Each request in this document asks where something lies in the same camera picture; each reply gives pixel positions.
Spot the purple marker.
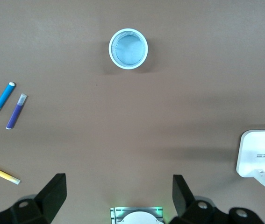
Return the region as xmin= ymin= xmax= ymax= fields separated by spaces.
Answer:
xmin=6 ymin=93 xmax=28 ymax=130

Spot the brown paper table cover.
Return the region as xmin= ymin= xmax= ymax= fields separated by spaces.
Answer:
xmin=0 ymin=0 xmax=265 ymax=224

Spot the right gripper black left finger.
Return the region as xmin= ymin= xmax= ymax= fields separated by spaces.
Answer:
xmin=0 ymin=173 xmax=67 ymax=224

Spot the blue marker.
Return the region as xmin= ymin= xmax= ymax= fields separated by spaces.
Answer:
xmin=0 ymin=81 xmax=16 ymax=117

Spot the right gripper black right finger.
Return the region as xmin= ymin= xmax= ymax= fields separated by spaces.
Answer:
xmin=172 ymin=174 xmax=265 ymax=224

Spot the white desk lamp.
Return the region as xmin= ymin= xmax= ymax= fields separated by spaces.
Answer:
xmin=236 ymin=129 xmax=265 ymax=202

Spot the light blue mesh cup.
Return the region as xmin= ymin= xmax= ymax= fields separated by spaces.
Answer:
xmin=108 ymin=28 xmax=149 ymax=70

